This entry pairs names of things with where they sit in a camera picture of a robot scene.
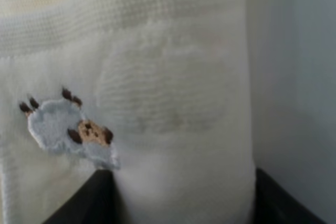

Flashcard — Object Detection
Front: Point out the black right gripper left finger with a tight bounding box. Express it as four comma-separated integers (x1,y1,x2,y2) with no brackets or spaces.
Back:
44,170,121,224

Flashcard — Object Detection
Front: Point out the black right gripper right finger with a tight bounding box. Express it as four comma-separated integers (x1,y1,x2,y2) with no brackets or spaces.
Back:
253,168,325,224

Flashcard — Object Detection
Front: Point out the white terry towel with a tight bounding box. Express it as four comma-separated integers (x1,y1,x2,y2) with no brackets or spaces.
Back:
1,0,255,223

